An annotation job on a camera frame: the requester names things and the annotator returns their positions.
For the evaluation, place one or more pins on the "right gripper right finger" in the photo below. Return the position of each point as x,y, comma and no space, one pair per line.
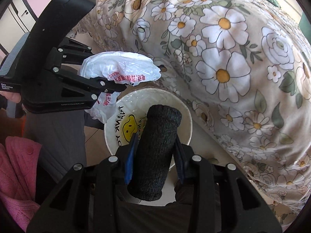
194,168

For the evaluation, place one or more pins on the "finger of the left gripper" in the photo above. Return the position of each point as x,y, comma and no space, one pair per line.
70,51
97,84

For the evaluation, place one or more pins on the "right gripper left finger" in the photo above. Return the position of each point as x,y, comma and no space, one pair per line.
111,172

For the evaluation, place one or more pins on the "white plastic bag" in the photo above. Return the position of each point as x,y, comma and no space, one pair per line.
124,68

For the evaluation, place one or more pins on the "person left hand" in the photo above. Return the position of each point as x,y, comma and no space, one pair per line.
13,97

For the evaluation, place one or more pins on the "grey trouser leg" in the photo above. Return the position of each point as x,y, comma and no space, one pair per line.
62,138

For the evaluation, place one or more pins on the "pink knitted garment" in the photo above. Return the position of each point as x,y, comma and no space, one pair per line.
19,160

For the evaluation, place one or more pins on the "floral bed sheet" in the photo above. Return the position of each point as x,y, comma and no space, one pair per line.
243,66

